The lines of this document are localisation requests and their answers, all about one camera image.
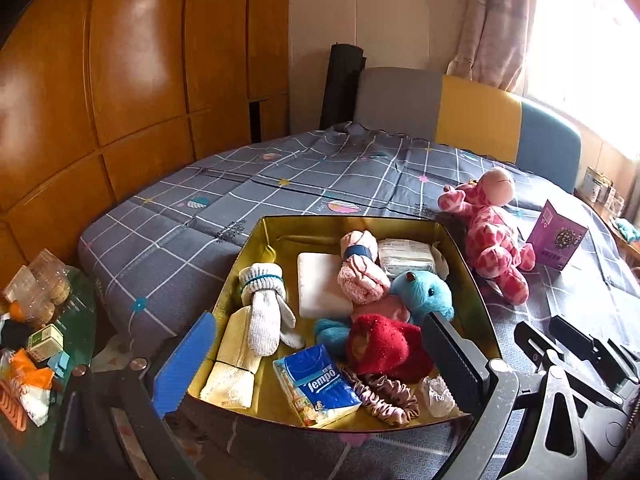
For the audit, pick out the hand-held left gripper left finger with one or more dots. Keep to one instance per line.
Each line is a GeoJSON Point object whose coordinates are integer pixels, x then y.
{"type": "Point", "coordinates": [185, 365]}

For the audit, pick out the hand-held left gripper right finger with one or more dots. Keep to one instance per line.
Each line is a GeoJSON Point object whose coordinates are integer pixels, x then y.
{"type": "Point", "coordinates": [452, 360]}

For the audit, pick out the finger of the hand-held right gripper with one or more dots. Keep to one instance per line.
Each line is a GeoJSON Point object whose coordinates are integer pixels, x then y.
{"type": "Point", "coordinates": [537, 350]}
{"type": "Point", "coordinates": [595, 352]}

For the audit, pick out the red fluffy sock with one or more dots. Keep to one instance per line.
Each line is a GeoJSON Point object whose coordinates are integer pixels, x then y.
{"type": "Point", "coordinates": [385, 345]}

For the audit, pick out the blue plush toy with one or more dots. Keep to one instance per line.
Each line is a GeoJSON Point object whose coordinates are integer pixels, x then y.
{"type": "Point", "coordinates": [422, 290]}

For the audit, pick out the white sock with blue band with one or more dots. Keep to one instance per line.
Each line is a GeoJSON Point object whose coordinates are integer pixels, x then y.
{"type": "Point", "coordinates": [265, 310]}

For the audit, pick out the pink socks blue band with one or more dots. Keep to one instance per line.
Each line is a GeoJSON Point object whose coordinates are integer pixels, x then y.
{"type": "Point", "coordinates": [360, 270]}

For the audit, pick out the blue tissue pack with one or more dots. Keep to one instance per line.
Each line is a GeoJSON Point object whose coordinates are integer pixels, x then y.
{"type": "Point", "coordinates": [320, 385]}

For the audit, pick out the white soft pad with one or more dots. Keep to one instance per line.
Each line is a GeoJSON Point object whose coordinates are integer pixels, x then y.
{"type": "Point", "coordinates": [322, 285]}

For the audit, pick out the gold storage box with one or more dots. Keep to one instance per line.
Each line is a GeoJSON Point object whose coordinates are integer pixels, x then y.
{"type": "Point", "coordinates": [300, 235]}

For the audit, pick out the clear plastic bag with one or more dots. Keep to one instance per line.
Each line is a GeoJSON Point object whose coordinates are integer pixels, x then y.
{"type": "Point", "coordinates": [437, 395]}

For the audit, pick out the cream folded towel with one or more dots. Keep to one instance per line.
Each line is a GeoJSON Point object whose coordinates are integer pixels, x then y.
{"type": "Point", "coordinates": [235, 365]}

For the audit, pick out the pink striped scrunchie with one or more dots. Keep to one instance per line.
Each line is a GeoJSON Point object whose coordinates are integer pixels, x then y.
{"type": "Point", "coordinates": [385, 397]}

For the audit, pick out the white wrapped packet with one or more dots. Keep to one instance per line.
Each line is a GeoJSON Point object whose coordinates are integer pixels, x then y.
{"type": "Point", "coordinates": [405, 257]}

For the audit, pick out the purple carton box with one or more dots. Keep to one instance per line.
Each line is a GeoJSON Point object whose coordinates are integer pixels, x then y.
{"type": "Point", "coordinates": [555, 237]}

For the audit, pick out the pink spotted giraffe plush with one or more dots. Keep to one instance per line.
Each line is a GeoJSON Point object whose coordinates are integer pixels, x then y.
{"type": "Point", "coordinates": [492, 240]}

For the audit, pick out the blue note pad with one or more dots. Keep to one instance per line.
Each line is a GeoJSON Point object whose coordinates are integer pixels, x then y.
{"type": "Point", "coordinates": [61, 362]}

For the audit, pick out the teal plush cloth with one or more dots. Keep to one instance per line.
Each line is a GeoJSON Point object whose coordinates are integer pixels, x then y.
{"type": "Point", "coordinates": [629, 230]}

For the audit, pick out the wooden desk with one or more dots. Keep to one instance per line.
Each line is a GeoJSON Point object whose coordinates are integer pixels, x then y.
{"type": "Point", "coordinates": [607, 220]}

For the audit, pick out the small green white box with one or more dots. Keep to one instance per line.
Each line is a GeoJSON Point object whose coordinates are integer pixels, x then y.
{"type": "Point", "coordinates": [45, 342]}

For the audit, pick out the white small packet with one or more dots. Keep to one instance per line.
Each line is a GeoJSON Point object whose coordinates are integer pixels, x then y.
{"type": "Point", "coordinates": [36, 405]}

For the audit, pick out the orange packet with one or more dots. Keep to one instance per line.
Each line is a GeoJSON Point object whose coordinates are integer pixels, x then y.
{"type": "Point", "coordinates": [30, 370]}

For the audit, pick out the clear plastic container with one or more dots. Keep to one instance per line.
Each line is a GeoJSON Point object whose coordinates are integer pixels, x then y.
{"type": "Point", "coordinates": [615, 195]}

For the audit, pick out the clear cookie container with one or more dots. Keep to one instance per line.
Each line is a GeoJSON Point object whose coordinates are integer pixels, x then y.
{"type": "Point", "coordinates": [42, 285]}

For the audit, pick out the white blue tin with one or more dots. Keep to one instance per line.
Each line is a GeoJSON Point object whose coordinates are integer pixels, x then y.
{"type": "Point", "coordinates": [594, 182]}

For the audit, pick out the grey yellow blue headboard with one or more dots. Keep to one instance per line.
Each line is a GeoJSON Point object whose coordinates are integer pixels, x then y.
{"type": "Point", "coordinates": [475, 115]}

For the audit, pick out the wooden wardrobe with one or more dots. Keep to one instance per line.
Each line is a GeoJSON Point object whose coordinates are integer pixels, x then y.
{"type": "Point", "coordinates": [125, 85]}

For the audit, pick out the black rolled mat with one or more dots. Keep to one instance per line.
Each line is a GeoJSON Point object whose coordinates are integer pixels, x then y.
{"type": "Point", "coordinates": [342, 85]}

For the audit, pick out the window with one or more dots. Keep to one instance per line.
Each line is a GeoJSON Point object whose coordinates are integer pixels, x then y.
{"type": "Point", "coordinates": [595, 50]}

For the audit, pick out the beige patterned curtain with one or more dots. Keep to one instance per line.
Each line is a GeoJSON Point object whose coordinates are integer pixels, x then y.
{"type": "Point", "coordinates": [495, 20]}

